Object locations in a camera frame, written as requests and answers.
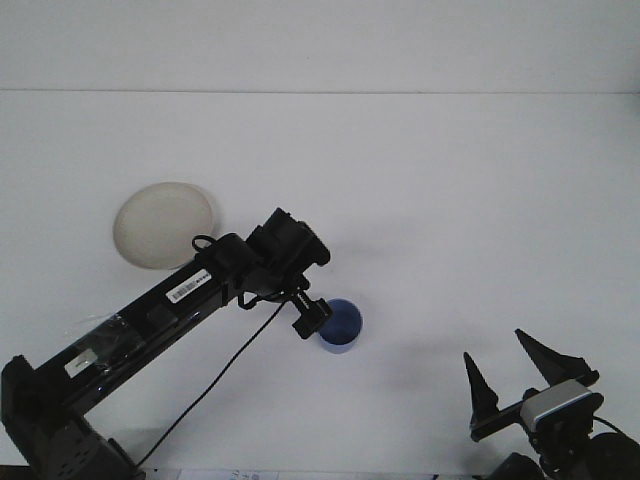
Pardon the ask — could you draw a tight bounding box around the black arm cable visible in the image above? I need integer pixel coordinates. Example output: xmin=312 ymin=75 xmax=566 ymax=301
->
xmin=593 ymin=416 xmax=627 ymax=437
xmin=140 ymin=279 xmax=307 ymax=467

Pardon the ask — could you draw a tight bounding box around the pale blue cup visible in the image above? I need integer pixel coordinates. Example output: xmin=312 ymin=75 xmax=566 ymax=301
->
xmin=318 ymin=298 xmax=363 ymax=356

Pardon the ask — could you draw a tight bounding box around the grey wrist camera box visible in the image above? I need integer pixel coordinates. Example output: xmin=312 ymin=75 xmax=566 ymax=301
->
xmin=519 ymin=379 xmax=605 ymax=434

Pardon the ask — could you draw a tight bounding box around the pale round plate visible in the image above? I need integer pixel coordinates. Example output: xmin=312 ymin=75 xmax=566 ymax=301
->
xmin=112 ymin=181 xmax=220 ymax=272

